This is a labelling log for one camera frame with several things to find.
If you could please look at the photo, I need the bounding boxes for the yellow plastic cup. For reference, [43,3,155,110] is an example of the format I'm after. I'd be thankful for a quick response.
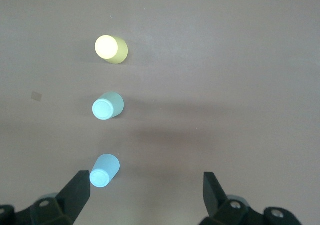
[94,34,129,66]

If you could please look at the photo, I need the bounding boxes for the brown table cover mat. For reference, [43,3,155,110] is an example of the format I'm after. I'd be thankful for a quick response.
[0,0,320,225]

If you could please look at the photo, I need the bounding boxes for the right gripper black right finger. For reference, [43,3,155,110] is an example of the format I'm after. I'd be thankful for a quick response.
[201,171,253,225]

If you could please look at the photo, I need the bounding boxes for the pale green plastic cup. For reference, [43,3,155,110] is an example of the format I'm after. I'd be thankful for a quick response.
[91,91,125,121]

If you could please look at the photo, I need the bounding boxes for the light blue plastic cup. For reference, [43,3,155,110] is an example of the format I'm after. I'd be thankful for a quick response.
[89,153,121,188]

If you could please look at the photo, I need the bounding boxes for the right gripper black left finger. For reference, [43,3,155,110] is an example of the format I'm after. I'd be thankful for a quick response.
[27,170,91,225]

